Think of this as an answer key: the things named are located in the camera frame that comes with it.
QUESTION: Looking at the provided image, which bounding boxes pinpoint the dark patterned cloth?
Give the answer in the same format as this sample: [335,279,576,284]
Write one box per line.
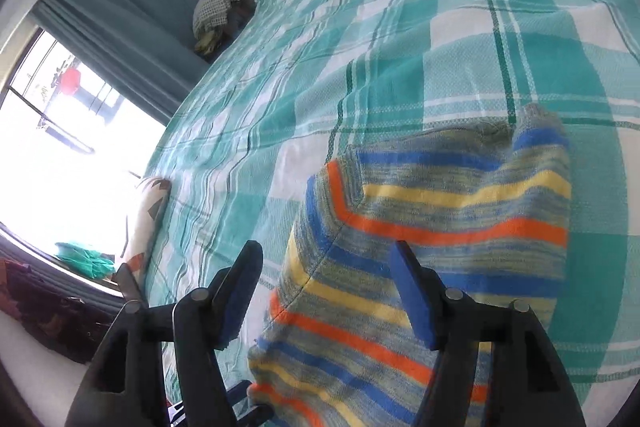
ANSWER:
[0,258,127,364]

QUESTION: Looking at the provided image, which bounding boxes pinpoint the red object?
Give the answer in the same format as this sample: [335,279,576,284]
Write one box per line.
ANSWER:
[59,68,82,95]

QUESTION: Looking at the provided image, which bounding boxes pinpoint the green cloth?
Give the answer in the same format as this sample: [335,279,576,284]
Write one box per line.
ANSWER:
[54,241,117,281]

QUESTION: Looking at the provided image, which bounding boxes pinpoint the striped knit sweater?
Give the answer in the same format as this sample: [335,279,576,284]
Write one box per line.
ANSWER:
[247,103,574,427]

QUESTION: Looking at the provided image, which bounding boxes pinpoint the window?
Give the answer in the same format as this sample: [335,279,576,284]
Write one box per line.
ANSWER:
[0,29,167,290]

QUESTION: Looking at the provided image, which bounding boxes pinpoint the checkered cloth bundle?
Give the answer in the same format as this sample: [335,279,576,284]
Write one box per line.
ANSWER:
[192,0,249,36]

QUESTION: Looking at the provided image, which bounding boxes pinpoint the teal plaid bed cover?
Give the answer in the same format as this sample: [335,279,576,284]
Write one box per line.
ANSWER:
[142,0,640,427]

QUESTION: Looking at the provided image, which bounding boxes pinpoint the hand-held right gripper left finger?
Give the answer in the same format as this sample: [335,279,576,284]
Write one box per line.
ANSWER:
[65,241,264,427]

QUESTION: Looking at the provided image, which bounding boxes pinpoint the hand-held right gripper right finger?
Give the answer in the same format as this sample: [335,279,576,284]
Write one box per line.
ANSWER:
[389,241,588,427]

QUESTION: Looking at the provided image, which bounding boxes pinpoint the blue-grey curtain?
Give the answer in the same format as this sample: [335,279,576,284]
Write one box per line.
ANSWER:
[30,0,212,128]

